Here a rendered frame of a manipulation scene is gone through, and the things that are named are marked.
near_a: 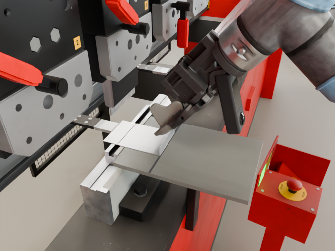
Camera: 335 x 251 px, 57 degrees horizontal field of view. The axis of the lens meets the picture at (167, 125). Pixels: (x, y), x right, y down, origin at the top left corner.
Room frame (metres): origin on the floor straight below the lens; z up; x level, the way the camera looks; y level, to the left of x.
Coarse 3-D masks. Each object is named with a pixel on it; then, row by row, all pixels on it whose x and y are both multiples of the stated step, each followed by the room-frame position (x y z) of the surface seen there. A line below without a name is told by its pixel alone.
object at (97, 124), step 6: (78, 120) 0.59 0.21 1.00; (84, 120) 0.59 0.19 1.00; (90, 120) 0.59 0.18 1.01; (96, 120) 0.59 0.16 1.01; (102, 120) 0.59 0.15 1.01; (84, 126) 0.58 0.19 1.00; (90, 126) 0.57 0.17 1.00; (96, 126) 0.57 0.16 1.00; (102, 126) 0.57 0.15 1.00; (108, 126) 0.57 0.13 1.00; (114, 126) 0.57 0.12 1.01; (108, 132) 0.55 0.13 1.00
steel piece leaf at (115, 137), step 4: (120, 124) 0.58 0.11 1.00; (124, 124) 0.58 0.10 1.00; (128, 124) 0.58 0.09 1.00; (132, 124) 0.58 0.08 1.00; (116, 128) 0.56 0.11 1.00; (120, 128) 0.56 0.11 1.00; (124, 128) 0.56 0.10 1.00; (128, 128) 0.56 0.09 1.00; (112, 132) 0.55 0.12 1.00; (116, 132) 0.55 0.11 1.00; (120, 132) 0.55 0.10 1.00; (124, 132) 0.55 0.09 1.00; (108, 136) 0.53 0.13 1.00; (112, 136) 0.53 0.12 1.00; (116, 136) 0.53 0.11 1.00; (120, 136) 0.53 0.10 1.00; (124, 136) 0.54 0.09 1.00; (104, 140) 0.52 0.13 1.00; (108, 140) 0.52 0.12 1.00; (112, 140) 0.52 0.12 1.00; (116, 140) 0.52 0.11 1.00; (120, 140) 0.52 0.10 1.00; (116, 144) 0.51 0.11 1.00
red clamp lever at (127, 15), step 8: (112, 0) 0.41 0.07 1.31; (120, 0) 0.40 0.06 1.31; (112, 8) 0.41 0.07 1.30; (120, 8) 0.41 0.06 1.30; (128, 8) 0.42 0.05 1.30; (120, 16) 0.42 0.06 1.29; (128, 16) 0.43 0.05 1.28; (136, 16) 0.44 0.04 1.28; (128, 24) 0.47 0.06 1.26; (136, 24) 0.45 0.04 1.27; (144, 24) 0.46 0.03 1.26; (136, 32) 0.46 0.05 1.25; (144, 32) 0.46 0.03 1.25
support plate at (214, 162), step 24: (168, 144) 0.51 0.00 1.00; (192, 144) 0.51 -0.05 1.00; (216, 144) 0.51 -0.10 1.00; (240, 144) 0.51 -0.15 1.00; (144, 168) 0.44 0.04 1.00; (168, 168) 0.44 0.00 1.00; (192, 168) 0.44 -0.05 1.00; (216, 168) 0.44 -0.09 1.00; (240, 168) 0.44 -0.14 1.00; (216, 192) 0.38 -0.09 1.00; (240, 192) 0.38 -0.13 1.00
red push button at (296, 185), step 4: (288, 180) 0.60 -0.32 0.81; (292, 180) 0.60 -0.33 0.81; (296, 180) 0.60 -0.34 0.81; (288, 184) 0.58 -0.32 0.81; (292, 184) 0.58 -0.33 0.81; (296, 184) 0.58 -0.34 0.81; (300, 184) 0.58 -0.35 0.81; (292, 188) 0.57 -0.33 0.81; (296, 188) 0.57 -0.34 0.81; (300, 188) 0.57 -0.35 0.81; (292, 192) 0.58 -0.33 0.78; (296, 192) 0.58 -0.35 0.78
